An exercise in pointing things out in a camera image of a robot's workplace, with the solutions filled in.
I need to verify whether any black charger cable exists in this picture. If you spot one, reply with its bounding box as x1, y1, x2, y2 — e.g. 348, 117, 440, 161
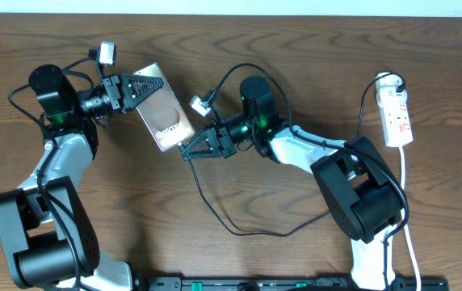
177, 71, 407, 238

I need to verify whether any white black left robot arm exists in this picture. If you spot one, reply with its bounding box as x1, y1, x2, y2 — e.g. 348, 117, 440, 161
0, 64, 166, 290

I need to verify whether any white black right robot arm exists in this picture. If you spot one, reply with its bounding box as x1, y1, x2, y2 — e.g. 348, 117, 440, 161
180, 74, 409, 290

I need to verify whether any white power strip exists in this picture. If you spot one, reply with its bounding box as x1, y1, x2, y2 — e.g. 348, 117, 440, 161
375, 72, 414, 148

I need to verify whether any black right camera cable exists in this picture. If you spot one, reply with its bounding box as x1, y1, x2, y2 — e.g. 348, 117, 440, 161
206, 62, 410, 291

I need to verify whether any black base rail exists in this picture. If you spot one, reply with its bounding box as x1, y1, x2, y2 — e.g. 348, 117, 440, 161
145, 276, 450, 291

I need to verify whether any white power strip cord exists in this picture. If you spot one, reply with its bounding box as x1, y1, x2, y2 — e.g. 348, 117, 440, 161
397, 145, 422, 291

